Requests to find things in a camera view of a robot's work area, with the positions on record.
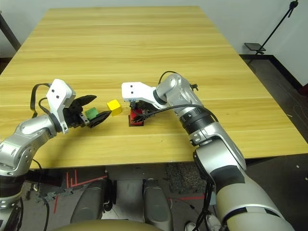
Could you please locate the green wooden block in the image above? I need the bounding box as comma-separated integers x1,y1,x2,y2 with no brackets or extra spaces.
85,107,99,121

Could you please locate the grey robot leg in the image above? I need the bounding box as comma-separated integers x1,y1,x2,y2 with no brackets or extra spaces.
143,178,173,231
70,179,108,223

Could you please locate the grey robot left leg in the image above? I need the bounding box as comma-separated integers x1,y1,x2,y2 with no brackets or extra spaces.
70,179,108,223

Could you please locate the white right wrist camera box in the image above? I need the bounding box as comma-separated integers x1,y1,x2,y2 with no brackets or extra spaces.
121,81,167,110

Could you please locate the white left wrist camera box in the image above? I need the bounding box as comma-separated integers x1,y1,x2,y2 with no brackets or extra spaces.
45,78,77,134

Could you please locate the black left wrist camera cable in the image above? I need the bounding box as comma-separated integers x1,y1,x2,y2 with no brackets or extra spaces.
30,83,52,118

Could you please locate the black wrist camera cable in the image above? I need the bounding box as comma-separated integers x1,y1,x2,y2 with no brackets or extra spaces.
144,70,219,122
30,83,52,118

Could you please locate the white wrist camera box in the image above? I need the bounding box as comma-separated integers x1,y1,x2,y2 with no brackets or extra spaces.
121,81,167,110
45,78,77,134

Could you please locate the grey table base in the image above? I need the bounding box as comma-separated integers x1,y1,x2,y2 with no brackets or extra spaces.
105,165,168,219

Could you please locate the black stand tray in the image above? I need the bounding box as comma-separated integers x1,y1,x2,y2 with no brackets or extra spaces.
244,42,267,51

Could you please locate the olive robot torso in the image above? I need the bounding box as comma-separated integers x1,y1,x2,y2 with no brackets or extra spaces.
51,218,158,231

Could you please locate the black square marker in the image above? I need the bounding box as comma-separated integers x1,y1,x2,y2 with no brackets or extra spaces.
127,115,145,128

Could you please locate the grey speckled floor mat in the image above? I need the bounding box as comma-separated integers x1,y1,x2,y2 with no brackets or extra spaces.
166,163,207,194

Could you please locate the black slanted furniture leg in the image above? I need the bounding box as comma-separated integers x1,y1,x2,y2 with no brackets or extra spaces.
0,12,21,51

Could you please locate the grey robot right leg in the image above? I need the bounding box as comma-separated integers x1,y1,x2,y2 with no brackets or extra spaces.
143,178,173,231

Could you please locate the yellow wooden block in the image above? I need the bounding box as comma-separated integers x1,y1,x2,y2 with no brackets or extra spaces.
106,99,122,117

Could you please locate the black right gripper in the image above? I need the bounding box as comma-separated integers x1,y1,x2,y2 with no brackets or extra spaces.
129,100,158,124

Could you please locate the black tripod stand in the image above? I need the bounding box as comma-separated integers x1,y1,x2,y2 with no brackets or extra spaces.
247,0,300,64

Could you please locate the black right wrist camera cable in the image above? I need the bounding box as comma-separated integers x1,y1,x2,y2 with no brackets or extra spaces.
144,70,219,122

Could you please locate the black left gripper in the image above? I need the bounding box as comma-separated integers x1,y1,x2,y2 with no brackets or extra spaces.
63,95,113,129

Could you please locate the red wooden block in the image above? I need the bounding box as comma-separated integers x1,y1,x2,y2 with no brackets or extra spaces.
128,108,145,126

